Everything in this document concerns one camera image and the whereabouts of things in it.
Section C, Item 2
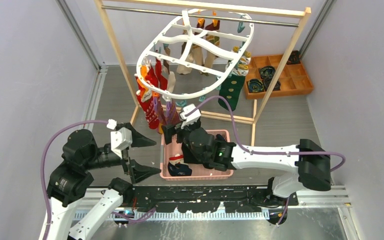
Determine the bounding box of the navy santa sock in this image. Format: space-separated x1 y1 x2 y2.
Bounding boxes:
167 153 193 177

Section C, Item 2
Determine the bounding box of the rolled dark sock in tray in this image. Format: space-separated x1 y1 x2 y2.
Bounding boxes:
258 65 276 80

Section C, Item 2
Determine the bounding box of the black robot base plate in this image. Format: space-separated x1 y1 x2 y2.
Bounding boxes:
101 184 299 215

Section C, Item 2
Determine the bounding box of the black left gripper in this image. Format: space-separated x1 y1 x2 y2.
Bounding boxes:
85 121 162 181

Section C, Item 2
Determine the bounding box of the orange wooden divided tray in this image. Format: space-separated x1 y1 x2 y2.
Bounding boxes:
237 54 315 101

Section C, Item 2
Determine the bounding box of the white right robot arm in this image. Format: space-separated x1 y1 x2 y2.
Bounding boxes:
162 123 331 205

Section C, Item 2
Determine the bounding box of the white oval clip hanger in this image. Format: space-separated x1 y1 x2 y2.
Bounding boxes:
135 9 254 100

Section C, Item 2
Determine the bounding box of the wooden clothes rack frame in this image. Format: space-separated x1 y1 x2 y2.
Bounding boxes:
94 0 311 147

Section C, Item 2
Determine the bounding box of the red sock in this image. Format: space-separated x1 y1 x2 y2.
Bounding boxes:
134 58 168 131

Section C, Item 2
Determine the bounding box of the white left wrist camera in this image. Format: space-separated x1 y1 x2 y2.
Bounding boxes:
106 119 133 159

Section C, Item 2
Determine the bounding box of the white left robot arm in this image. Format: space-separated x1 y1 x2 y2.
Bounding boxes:
39 119 160 240

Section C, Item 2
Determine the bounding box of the pink perforated plastic basket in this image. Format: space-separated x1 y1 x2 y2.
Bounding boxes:
160 128 235 181

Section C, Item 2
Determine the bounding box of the striped beige maroon sock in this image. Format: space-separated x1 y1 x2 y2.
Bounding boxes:
176 18 220 75

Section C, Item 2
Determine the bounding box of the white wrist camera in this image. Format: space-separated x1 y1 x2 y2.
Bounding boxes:
106 119 133 159
179 103 201 129

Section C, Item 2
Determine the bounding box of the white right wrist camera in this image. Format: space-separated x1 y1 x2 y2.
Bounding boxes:
179 103 201 129

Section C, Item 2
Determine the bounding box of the metal hanging rod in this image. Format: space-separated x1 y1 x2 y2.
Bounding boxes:
101 5 298 28

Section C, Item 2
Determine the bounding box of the green sock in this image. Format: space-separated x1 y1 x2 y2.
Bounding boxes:
217 46 253 112

